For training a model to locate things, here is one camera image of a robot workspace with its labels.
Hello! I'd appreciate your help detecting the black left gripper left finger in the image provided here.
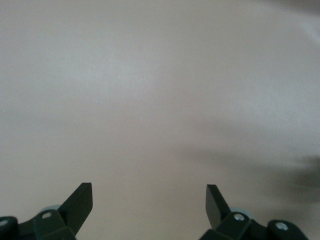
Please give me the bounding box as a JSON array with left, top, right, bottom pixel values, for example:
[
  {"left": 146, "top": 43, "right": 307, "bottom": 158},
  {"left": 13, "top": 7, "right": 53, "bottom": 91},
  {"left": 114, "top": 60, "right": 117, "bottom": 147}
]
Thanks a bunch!
[{"left": 0, "top": 182, "right": 94, "bottom": 240}]

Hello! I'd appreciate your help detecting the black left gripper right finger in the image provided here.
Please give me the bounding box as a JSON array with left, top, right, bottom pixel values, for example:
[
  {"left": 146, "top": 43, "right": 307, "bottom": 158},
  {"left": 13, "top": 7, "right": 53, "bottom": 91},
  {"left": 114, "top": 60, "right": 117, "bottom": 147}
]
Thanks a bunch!
[{"left": 198, "top": 184, "right": 309, "bottom": 240}]

